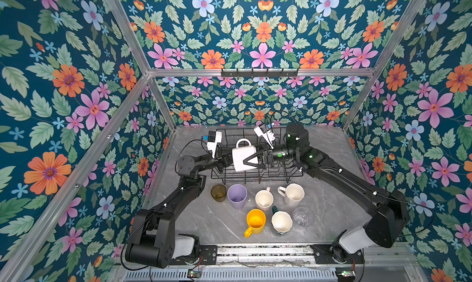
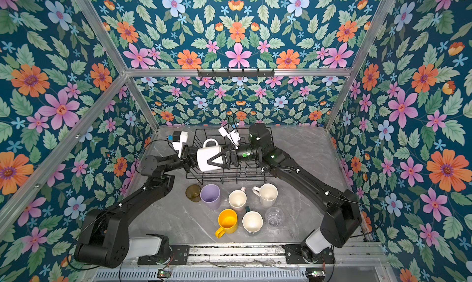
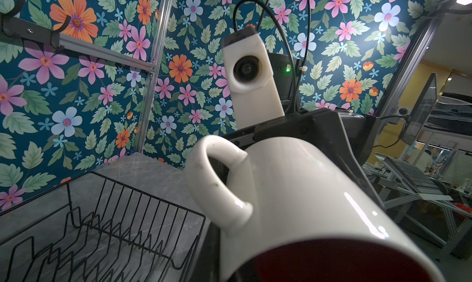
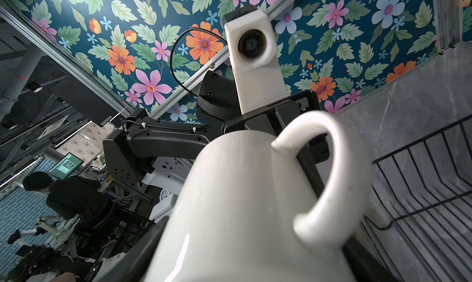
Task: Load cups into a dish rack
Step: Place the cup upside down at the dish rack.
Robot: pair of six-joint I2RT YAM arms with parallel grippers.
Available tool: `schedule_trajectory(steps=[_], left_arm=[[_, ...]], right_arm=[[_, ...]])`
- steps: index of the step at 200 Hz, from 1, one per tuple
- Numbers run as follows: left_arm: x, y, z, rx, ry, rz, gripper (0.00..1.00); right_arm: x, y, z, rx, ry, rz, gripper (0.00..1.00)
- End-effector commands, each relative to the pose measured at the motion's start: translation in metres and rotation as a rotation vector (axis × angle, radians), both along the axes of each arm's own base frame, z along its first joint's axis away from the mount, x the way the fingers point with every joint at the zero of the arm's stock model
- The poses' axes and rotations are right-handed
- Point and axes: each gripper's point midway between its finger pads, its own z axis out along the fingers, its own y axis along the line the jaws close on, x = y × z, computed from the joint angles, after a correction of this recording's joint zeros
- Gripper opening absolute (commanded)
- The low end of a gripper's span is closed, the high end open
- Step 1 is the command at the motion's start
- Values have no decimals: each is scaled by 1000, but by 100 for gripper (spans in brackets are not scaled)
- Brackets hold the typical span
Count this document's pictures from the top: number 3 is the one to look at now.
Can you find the black wall hook rail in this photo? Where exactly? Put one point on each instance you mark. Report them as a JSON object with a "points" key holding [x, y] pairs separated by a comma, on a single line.
{"points": [[14, 27]]}

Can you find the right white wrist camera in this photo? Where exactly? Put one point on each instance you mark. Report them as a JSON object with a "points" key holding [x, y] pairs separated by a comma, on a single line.
{"points": [[250, 79]]}

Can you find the computer monitor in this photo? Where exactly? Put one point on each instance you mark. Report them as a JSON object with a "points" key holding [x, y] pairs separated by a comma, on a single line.
{"points": [[420, 112]]}

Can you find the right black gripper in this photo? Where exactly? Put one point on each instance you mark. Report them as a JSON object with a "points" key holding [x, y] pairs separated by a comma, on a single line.
{"points": [[345, 138]]}

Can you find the black wire dish rack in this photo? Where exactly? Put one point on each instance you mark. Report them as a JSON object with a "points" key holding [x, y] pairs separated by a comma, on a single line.
{"points": [[95, 229]]}

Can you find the white mug red interior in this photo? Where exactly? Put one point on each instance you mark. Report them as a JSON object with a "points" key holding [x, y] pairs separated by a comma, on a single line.
{"points": [[286, 213]]}

